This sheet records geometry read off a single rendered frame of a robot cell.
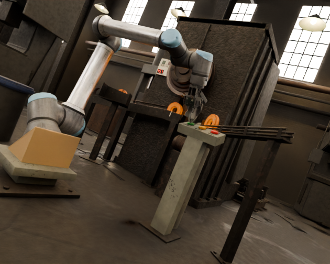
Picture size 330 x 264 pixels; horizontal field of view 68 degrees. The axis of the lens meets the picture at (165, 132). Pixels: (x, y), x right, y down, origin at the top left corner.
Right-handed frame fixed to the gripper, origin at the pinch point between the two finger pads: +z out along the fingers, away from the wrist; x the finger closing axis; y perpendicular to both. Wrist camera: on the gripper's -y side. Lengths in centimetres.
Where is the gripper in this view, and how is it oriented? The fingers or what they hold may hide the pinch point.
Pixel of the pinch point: (191, 120)
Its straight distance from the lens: 136.4
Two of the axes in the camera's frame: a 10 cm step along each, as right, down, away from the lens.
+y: -6.0, 1.2, -7.9
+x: 7.8, 3.2, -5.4
